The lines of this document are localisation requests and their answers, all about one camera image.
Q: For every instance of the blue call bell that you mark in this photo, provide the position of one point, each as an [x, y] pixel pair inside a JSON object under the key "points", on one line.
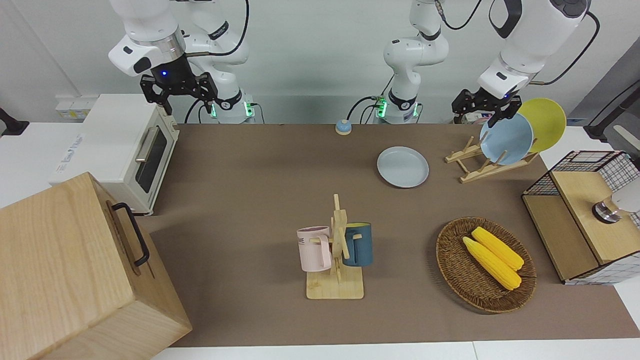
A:
{"points": [[343, 127]]}

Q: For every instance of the wooden plate rack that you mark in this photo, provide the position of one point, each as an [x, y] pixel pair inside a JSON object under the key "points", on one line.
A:
{"points": [[475, 172]]}

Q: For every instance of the wooden drawer cabinet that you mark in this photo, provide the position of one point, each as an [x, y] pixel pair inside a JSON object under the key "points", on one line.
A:
{"points": [[65, 270]]}

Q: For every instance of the gray plate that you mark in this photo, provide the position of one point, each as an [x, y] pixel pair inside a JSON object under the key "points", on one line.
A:
{"points": [[402, 167]]}

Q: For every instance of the yellow corn cob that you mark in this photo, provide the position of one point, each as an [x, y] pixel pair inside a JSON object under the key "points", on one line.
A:
{"points": [[500, 250], [490, 265]]}

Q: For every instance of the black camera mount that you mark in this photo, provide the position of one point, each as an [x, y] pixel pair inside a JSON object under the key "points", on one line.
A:
{"points": [[10, 125]]}

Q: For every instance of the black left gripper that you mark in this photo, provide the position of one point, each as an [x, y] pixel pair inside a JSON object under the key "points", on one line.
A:
{"points": [[487, 102]]}

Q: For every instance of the brown wicker basket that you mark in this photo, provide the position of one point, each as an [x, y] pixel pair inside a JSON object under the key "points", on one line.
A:
{"points": [[455, 265]]}

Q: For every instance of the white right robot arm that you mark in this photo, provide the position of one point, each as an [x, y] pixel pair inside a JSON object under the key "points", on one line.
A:
{"points": [[150, 20]]}

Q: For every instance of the white cylindrical grinder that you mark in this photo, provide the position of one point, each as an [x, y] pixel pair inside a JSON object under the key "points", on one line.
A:
{"points": [[627, 197]]}

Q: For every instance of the light blue plate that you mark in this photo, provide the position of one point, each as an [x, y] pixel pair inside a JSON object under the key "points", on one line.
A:
{"points": [[507, 140]]}

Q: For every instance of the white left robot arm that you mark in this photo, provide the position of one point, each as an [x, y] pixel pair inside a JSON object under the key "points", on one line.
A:
{"points": [[530, 35]]}

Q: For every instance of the pink mug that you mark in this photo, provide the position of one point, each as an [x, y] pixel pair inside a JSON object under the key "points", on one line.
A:
{"points": [[312, 250]]}

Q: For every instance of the brown table mat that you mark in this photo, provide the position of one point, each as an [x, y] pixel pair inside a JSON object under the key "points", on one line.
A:
{"points": [[250, 200]]}

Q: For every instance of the wooden mug tree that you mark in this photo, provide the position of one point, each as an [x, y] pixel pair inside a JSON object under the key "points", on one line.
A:
{"points": [[335, 287]]}

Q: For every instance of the yellow plate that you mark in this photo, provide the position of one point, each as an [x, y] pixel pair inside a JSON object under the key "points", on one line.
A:
{"points": [[547, 122]]}

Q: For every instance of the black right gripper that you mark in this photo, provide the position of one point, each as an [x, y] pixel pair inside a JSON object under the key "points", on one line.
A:
{"points": [[175, 80]]}

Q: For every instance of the dark blue mug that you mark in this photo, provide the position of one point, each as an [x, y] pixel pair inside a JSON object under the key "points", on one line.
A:
{"points": [[361, 245]]}

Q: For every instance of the white toaster oven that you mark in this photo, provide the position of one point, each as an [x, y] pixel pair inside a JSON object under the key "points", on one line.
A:
{"points": [[110, 145]]}

